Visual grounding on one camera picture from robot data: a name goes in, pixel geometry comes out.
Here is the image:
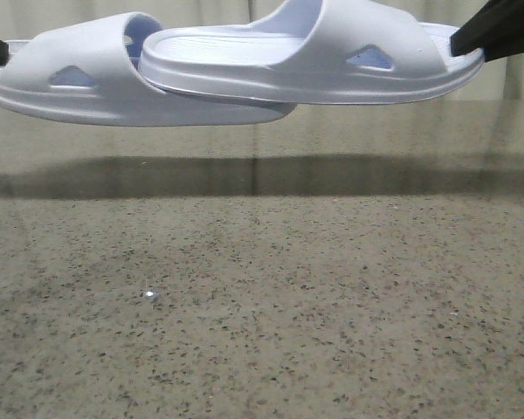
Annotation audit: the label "light blue slipper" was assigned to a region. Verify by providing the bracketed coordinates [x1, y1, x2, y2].
[0, 12, 295, 127]
[139, 1, 484, 105]

